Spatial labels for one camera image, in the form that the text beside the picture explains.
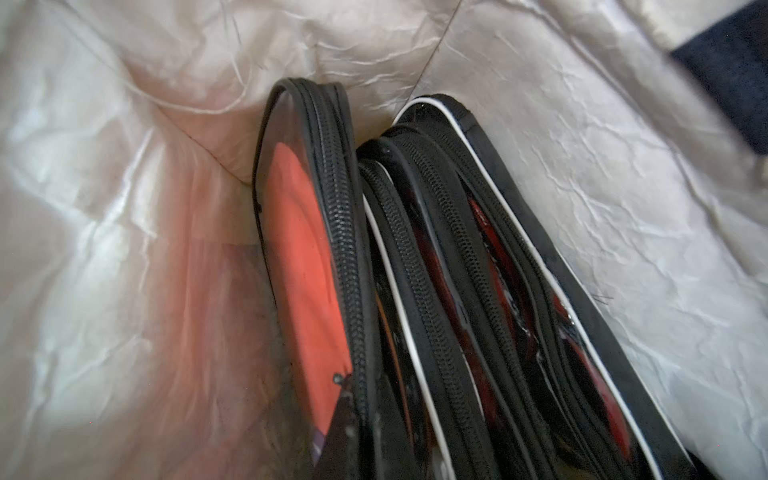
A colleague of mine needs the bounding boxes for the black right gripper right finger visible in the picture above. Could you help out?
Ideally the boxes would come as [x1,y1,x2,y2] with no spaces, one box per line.
[372,377,421,479]

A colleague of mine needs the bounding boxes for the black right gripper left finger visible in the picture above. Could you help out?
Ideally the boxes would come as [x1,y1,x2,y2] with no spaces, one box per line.
[312,386,366,480]

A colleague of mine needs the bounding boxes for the red paddle case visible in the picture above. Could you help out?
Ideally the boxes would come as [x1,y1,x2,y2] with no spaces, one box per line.
[252,78,381,479]
[384,122,647,479]
[359,160,501,479]

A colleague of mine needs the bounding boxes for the cream canvas tote bag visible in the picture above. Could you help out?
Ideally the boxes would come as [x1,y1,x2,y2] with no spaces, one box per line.
[1,1,767,479]

